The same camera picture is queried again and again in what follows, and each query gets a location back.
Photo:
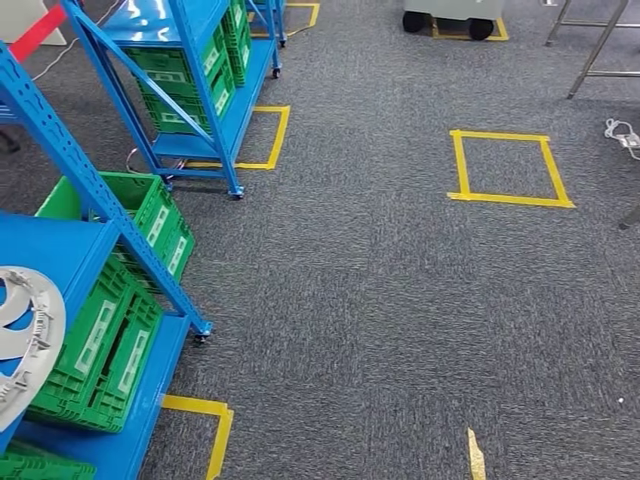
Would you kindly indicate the blue metal shelf rack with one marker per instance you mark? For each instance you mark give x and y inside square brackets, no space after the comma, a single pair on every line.
[50,252]
[244,106]
[281,23]

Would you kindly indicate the yellow tape rectangle outline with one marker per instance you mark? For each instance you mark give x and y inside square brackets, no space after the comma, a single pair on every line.
[278,139]

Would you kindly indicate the yellow tape strip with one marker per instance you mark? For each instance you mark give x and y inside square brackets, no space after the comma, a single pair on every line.
[510,198]
[476,460]

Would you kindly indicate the grey wheel hubcap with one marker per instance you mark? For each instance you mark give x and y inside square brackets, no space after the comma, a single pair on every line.
[55,324]

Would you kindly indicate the white plug adapter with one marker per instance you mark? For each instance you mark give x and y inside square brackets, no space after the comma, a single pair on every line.
[631,139]

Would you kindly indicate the red barrier belt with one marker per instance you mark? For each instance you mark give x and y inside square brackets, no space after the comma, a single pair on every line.
[38,33]

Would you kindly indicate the steel table frame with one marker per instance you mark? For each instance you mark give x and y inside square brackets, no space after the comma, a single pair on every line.
[598,46]

